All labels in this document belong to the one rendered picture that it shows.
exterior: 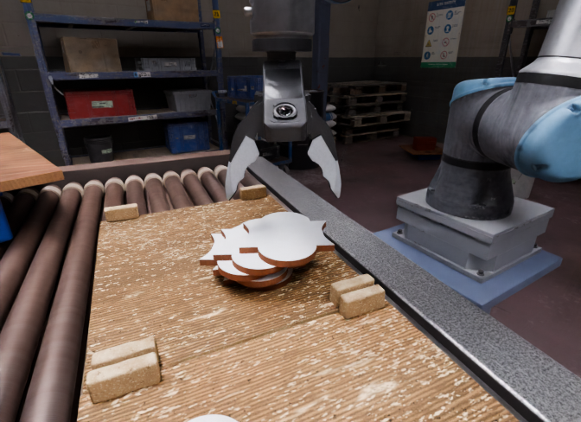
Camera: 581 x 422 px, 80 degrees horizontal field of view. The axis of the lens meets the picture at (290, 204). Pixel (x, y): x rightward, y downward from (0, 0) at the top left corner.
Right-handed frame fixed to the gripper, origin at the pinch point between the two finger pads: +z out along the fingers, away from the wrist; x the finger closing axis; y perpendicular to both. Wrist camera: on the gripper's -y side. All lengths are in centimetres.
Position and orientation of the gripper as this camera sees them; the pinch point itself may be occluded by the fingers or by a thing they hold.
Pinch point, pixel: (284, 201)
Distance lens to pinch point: 46.9
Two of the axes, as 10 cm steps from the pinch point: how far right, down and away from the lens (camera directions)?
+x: -10.0, 0.2, -0.5
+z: 0.0, 9.2, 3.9
